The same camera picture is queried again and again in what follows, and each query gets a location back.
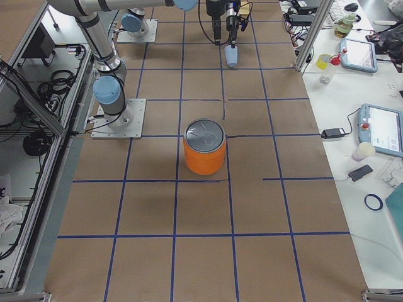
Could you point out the black computer mouse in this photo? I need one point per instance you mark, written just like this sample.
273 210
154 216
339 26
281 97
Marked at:
351 7

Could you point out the aluminium frame post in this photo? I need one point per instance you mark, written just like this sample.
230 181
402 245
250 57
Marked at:
315 28

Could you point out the clear squeeze bottle red cap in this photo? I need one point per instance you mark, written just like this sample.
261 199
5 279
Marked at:
331 68

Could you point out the white paper cup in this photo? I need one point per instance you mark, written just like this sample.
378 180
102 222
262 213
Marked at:
363 151

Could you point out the yellow tape roll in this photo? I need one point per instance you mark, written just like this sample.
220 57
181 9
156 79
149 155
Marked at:
323 61

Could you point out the teach pendant far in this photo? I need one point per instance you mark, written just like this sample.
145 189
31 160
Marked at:
358 55

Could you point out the black power adapter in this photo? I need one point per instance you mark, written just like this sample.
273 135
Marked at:
331 133

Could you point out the teal box corner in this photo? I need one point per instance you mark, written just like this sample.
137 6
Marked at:
394 205

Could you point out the teach pendant near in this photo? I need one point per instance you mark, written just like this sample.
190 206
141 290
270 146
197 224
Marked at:
381 127

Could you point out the orange can with silver lid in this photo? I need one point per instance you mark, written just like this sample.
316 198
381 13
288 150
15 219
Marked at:
204 144

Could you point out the light blue cup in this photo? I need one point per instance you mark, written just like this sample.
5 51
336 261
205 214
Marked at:
231 55

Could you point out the black smartphone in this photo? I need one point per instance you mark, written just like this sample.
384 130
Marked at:
360 173

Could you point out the teach pendant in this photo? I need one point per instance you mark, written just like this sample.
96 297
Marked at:
358 55
381 127

